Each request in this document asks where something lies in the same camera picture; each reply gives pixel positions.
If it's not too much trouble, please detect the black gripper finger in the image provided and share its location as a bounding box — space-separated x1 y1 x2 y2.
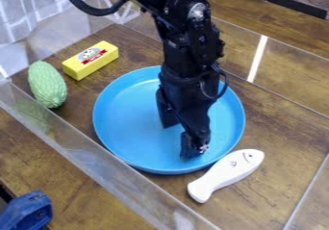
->
180 132 209 160
155 89 179 128

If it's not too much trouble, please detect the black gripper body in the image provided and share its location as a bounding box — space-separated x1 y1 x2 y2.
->
157 64 227 137

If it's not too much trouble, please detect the blue round tray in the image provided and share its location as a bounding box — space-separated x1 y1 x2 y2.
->
92 66 247 174

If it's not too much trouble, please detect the white toy fish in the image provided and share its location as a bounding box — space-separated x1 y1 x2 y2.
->
187 149 264 203

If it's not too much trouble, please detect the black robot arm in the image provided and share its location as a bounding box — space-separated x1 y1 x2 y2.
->
133 0 227 159

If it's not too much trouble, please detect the yellow rectangular block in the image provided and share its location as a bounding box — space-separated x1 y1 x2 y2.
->
61 40 119 81

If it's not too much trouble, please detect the green bumpy toy gourd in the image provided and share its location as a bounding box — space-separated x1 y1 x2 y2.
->
28 61 68 109

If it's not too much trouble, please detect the clear acrylic barrier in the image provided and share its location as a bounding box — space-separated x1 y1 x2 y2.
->
0 0 329 230

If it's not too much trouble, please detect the blue clamp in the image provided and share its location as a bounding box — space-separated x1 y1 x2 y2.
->
0 191 53 230

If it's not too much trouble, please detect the white checkered curtain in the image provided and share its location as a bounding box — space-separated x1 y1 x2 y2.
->
0 0 74 47

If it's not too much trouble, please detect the black cable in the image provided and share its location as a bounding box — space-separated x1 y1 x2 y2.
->
57 0 129 17

